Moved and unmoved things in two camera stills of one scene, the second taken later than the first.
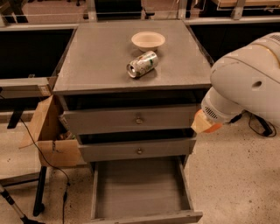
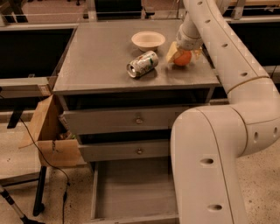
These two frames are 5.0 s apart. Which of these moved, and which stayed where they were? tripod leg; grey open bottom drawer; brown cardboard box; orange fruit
Moved: orange fruit
Stayed: tripod leg; brown cardboard box; grey open bottom drawer
